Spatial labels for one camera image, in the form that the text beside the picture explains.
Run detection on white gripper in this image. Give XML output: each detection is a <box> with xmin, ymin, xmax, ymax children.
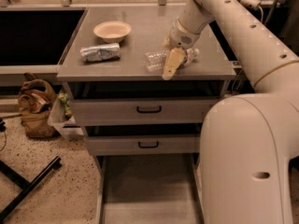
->
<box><xmin>162</xmin><ymin>19</ymin><xmax>200</xmax><ymax>80</ymax></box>

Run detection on clear plastic water bottle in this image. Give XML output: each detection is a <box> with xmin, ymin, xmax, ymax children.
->
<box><xmin>144</xmin><ymin>49</ymin><xmax>200</xmax><ymax>72</ymax></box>

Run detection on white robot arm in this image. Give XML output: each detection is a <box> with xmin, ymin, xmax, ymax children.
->
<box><xmin>168</xmin><ymin>0</ymin><xmax>299</xmax><ymax>224</ymax></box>

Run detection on grey drawer cabinet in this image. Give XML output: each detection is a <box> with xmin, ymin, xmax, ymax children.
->
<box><xmin>56</xmin><ymin>5</ymin><xmax>236</xmax><ymax>158</ymax></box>

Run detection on grey top drawer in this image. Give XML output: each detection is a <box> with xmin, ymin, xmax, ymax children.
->
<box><xmin>70</xmin><ymin>80</ymin><xmax>223</xmax><ymax>125</ymax></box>

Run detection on grey drawer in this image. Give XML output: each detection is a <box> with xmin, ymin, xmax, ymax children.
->
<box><xmin>96</xmin><ymin>154</ymin><xmax>204</xmax><ymax>224</ymax></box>
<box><xmin>85</xmin><ymin>123</ymin><xmax>201</xmax><ymax>156</ymax></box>
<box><xmin>70</xmin><ymin>80</ymin><xmax>223</xmax><ymax>125</ymax></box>

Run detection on grey middle drawer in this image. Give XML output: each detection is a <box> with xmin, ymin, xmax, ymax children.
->
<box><xmin>85</xmin><ymin>123</ymin><xmax>201</xmax><ymax>156</ymax></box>

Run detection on grey bottom drawer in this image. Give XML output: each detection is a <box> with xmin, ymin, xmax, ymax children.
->
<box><xmin>96</xmin><ymin>154</ymin><xmax>204</xmax><ymax>224</ymax></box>

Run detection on beige paper bowl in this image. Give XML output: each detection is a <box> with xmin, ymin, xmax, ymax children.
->
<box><xmin>93</xmin><ymin>21</ymin><xmax>132</xmax><ymax>43</ymax></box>

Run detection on silver foil snack packet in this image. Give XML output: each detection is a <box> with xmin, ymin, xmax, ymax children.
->
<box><xmin>80</xmin><ymin>43</ymin><xmax>121</xmax><ymax>62</ymax></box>

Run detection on green snack bag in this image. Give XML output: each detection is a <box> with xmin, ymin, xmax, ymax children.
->
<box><xmin>58</xmin><ymin>92</ymin><xmax>72</xmax><ymax>119</ymax></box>

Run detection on clear plastic bin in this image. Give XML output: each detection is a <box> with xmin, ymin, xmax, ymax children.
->
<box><xmin>48</xmin><ymin>100</ymin><xmax>83</xmax><ymax>140</ymax></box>

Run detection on brown paper bag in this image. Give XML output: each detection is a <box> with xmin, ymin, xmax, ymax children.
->
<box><xmin>18</xmin><ymin>73</ymin><xmax>57</xmax><ymax>138</ymax></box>

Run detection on black stand legs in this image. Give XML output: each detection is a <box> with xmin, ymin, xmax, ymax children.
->
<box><xmin>0</xmin><ymin>156</ymin><xmax>62</xmax><ymax>224</ymax></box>

